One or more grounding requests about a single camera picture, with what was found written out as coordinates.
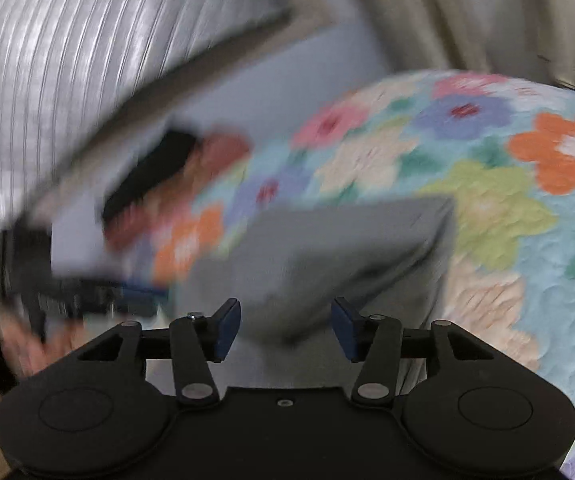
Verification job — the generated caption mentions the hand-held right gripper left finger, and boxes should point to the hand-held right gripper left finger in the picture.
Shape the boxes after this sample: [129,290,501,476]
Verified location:
[75,298,242,406]

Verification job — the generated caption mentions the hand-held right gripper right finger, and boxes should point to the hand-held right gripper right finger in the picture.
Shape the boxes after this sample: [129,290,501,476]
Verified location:
[331,297,495,405]

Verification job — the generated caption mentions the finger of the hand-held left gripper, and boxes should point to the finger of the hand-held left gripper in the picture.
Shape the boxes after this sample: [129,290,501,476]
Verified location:
[115,280,171,311]

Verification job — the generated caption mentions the grey t-shirt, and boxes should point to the grey t-shirt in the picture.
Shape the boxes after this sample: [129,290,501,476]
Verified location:
[178,195,459,395]

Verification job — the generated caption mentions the person's left hand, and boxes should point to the person's left hand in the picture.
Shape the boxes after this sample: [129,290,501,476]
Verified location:
[0,317,86,378]

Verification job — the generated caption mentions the black folded cloth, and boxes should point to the black folded cloth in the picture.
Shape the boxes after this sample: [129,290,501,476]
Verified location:
[102,130,199,223]

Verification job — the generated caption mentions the floral quilt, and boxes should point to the floral quilt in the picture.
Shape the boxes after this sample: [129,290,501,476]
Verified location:
[150,70,575,480]

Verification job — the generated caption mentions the beige curtain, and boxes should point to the beige curtain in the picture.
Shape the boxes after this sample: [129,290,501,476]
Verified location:
[312,0,575,93]

